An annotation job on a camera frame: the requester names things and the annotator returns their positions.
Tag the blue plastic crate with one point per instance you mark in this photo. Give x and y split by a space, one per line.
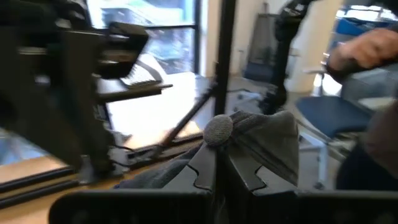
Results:
357 26

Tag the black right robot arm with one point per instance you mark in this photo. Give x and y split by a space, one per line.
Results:
65 93

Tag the black jointed stand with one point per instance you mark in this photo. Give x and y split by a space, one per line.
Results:
281 56

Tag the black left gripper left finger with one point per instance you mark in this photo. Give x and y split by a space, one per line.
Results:
199 174

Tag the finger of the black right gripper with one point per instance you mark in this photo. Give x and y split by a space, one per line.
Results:
133 91

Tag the dark blue-grey baseball cap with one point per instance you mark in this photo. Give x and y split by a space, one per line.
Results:
270 143

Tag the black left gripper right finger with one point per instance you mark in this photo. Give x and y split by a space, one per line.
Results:
245 177

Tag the black vertical frame post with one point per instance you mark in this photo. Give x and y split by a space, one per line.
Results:
224 56

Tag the black table edge rail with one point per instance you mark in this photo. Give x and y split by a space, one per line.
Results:
37 183

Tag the person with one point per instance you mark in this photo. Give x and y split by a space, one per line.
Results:
373 149

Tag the person's hand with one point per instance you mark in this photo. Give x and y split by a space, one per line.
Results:
367 48

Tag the blue office chair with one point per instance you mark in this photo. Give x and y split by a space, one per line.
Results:
332 115

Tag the grey fabric chair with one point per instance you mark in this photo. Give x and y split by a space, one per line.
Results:
262 53

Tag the black diagonal brace bar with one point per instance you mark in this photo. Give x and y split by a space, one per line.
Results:
186 118

